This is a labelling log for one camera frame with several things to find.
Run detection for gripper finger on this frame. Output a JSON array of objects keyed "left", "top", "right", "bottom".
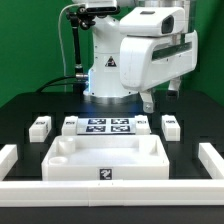
[
  {"left": 167, "top": 77, "right": 181, "bottom": 99},
  {"left": 140, "top": 90, "right": 154, "bottom": 113}
]

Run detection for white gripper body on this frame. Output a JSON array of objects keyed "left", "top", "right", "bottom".
[{"left": 120, "top": 31, "right": 198, "bottom": 92}]

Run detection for white desk tabletop tray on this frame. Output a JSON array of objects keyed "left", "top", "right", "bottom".
[{"left": 41, "top": 135, "right": 170, "bottom": 181}]

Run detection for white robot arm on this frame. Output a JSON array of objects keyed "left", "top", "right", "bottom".
[{"left": 84, "top": 0, "right": 198, "bottom": 113}]

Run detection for fiducial marker sheet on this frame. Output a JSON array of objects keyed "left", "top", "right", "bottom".
[{"left": 77, "top": 118, "right": 136, "bottom": 135}]

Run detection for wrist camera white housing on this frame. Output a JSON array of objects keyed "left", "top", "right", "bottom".
[{"left": 119, "top": 7, "right": 185, "bottom": 37}]

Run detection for overhead camera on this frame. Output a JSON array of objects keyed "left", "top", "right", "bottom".
[{"left": 78, "top": 0, "right": 120, "bottom": 15}]

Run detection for white U-shaped fence frame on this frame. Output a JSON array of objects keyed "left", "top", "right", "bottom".
[{"left": 0, "top": 144, "right": 224, "bottom": 207}]

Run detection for white cable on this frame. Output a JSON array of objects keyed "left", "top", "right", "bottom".
[{"left": 57, "top": 3, "right": 84, "bottom": 92}]

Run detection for black cable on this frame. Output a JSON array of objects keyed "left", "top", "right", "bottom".
[{"left": 35, "top": 75, "right": 88, "bottom": 93}]

